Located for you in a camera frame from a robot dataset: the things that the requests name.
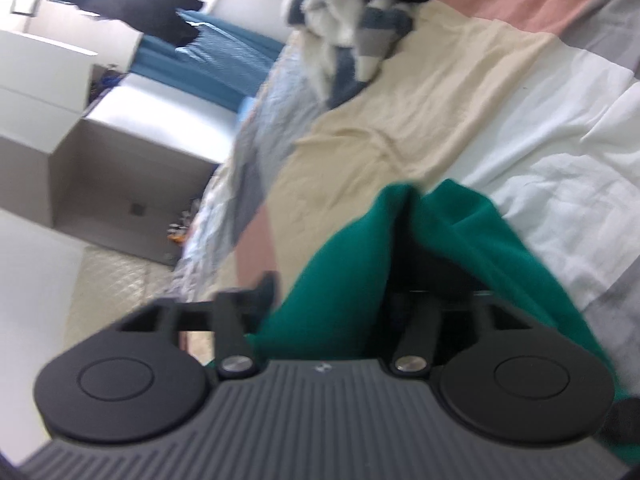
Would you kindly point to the green hoodie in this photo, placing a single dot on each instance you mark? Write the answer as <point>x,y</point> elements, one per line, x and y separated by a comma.
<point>450,240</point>

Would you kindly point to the white bedside cabinet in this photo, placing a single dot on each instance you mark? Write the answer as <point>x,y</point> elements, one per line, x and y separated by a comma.
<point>130,180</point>

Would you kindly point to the blue window curtain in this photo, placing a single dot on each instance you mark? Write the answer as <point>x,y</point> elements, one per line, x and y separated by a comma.
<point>220,55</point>

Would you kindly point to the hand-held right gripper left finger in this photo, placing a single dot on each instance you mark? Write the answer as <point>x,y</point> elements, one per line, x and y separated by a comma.
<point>265,290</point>

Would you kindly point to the group of bedside bottles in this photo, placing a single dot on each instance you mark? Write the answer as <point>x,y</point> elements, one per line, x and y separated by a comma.
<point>182,222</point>

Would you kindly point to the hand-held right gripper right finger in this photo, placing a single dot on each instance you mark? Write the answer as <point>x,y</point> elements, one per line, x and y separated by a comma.
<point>415,330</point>

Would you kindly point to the white wall cabinet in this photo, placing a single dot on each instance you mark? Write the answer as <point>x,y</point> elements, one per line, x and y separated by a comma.
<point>55,70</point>

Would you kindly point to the cream quilted headboard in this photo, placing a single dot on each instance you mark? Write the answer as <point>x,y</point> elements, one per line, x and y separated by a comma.
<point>115,290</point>

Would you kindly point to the white and blue fleece garment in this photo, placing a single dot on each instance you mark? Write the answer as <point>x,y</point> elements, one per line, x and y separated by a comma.
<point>345,30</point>

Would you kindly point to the dark switch plate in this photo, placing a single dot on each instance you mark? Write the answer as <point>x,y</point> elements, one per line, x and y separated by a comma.
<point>137,209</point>

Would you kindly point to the patchwork bed cover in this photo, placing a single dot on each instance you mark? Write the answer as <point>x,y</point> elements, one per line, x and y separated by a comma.
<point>500,100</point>

